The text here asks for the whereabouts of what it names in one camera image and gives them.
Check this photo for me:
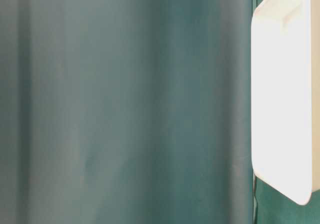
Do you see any white plastic tray case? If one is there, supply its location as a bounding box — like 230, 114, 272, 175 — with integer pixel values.
250, 0, 320, 206

